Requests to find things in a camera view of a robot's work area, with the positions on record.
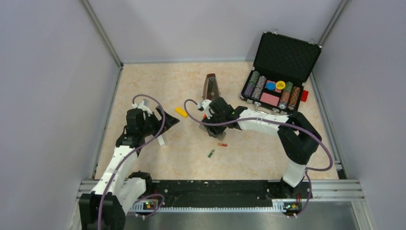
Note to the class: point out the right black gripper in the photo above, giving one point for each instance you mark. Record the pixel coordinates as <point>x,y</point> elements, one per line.
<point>210,120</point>

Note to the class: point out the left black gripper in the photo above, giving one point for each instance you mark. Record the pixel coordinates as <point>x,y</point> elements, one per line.
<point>169,121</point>

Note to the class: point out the green battery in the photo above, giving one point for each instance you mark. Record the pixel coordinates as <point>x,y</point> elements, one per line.
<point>211,153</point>

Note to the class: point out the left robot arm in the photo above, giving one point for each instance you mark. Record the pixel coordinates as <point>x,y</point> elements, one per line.
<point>105,207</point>

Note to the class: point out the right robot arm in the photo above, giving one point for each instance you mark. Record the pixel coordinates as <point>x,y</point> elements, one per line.
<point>298,137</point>

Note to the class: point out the yellow block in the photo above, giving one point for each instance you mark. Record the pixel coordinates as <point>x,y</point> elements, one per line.
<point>181,112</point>

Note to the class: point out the brown wooden metronome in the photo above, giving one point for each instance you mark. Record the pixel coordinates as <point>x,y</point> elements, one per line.
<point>210,88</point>

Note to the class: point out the pink card deck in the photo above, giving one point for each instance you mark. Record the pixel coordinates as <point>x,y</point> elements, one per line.
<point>269,99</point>

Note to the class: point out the blue chip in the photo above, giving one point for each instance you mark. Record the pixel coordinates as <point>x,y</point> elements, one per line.
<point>270,85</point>

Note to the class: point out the yellow big blind chip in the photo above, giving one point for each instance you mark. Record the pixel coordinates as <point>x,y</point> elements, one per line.
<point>280,85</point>

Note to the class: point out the black poker chip case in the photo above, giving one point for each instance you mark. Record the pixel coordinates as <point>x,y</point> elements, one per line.
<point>280,58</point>

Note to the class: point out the red block behind case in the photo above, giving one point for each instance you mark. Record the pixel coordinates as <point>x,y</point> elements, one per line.
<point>304,96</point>

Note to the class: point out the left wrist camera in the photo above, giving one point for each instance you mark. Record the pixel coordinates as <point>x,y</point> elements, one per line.
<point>144,104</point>

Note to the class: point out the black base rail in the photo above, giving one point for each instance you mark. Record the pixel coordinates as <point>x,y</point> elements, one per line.
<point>224,193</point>

